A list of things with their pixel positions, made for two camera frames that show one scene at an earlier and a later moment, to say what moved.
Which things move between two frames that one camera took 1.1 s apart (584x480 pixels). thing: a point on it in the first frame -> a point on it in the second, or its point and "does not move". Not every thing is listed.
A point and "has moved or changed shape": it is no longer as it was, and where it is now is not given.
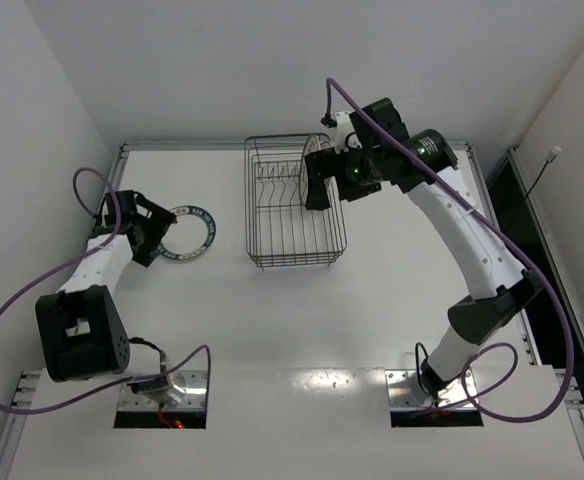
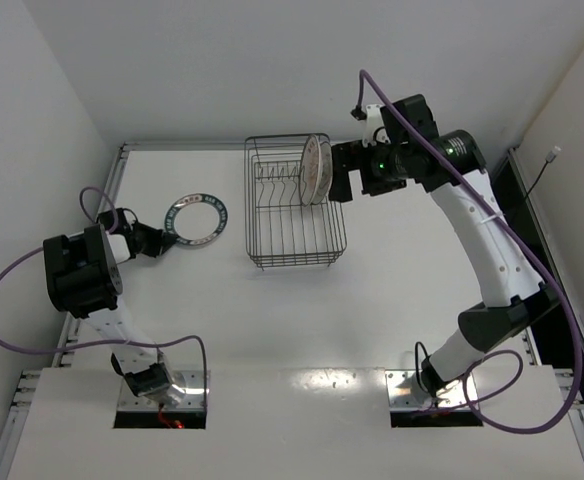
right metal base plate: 405,390 does not move
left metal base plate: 194,398 does not move
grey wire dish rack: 280,231 does not move
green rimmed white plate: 203,216 has moved or changed shape
